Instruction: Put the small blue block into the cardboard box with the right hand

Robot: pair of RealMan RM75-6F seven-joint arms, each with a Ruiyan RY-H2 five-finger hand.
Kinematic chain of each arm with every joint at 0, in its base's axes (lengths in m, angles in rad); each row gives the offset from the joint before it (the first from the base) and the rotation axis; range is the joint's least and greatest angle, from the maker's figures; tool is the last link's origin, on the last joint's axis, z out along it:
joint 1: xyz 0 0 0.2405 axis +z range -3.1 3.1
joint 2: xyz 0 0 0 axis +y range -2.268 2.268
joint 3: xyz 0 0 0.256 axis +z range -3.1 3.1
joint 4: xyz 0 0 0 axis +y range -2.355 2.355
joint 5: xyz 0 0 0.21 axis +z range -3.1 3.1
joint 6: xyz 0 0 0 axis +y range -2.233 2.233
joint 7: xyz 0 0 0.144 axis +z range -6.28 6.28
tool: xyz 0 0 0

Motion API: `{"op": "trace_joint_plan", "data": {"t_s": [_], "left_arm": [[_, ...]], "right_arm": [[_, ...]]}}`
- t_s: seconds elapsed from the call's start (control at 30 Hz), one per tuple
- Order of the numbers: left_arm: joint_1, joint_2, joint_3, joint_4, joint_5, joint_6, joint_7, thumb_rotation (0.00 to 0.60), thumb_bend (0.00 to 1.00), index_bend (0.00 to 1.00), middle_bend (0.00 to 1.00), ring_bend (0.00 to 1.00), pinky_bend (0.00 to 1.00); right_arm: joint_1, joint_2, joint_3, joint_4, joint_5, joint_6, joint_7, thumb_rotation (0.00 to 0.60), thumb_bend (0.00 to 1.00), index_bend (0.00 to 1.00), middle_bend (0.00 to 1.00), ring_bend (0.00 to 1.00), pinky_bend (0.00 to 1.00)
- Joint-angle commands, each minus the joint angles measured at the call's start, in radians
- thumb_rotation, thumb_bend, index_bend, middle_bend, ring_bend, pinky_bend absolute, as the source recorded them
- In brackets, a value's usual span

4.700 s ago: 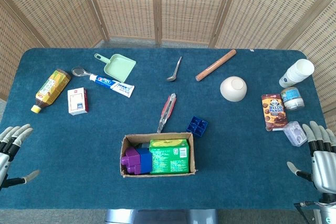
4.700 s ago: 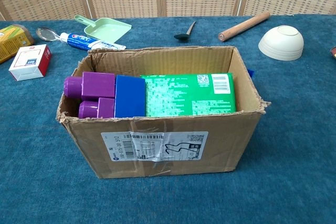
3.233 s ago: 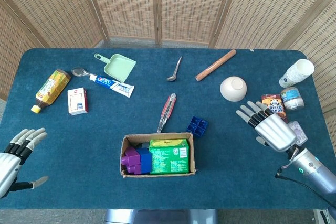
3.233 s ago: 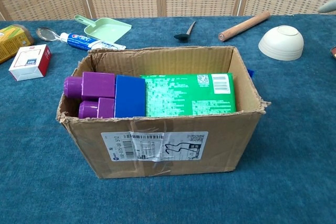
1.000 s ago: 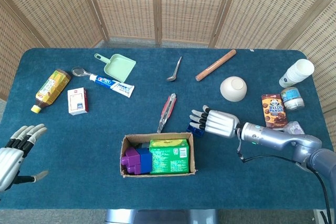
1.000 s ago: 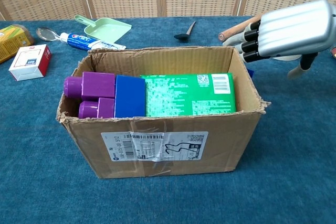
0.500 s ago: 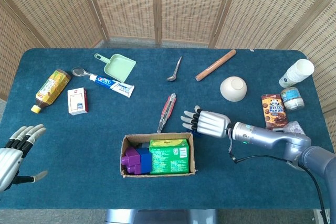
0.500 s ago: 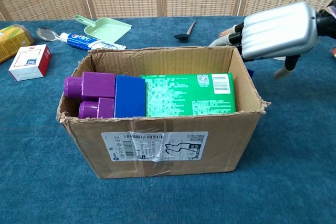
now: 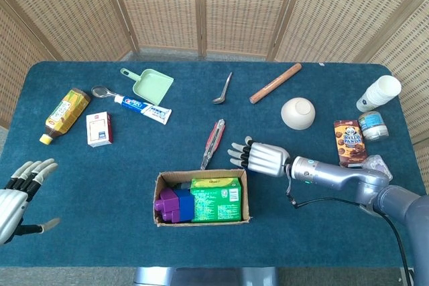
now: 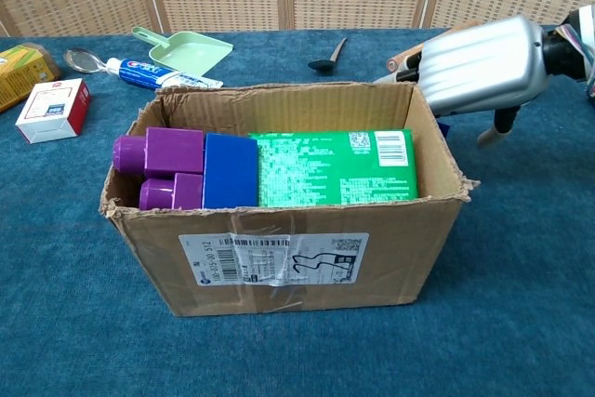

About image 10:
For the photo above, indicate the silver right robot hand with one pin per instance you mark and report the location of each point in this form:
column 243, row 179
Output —
column 483, row 62

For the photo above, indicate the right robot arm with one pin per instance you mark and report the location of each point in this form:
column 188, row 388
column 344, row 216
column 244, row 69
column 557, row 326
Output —
column 574, row 50

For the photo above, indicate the brown cardboard box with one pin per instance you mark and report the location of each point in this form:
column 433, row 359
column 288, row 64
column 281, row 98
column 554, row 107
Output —
column 316, row 271

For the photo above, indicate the purple toy block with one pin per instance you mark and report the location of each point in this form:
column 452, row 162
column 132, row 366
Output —
column 174, row 150

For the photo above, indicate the small white red box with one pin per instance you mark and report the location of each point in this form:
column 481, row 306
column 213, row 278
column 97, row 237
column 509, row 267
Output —
column 48, row 111

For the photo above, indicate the wooden rolling pin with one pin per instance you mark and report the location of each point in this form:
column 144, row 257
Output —
column 400, row 58

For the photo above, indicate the black spoon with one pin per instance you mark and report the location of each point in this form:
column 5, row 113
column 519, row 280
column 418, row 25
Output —
column 325, row 64

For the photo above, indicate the green printed carton pack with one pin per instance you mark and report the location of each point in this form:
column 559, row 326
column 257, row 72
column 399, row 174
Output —
column 325, row 169

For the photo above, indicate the light green plastic dustpan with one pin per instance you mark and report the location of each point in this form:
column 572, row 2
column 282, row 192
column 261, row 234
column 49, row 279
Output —
column 188, row 55

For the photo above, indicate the white blue toothpaste tube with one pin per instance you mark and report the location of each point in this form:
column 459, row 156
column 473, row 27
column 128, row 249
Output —
column 144, row 71

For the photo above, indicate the metal spoon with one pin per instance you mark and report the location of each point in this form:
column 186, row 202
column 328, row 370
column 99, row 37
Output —
column 81, row 60

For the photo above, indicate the blue carpet table cloth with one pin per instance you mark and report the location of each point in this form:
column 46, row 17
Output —
column 70, row 253

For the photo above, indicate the yellow corn print carton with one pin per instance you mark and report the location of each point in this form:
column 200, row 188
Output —
column 21, row 71

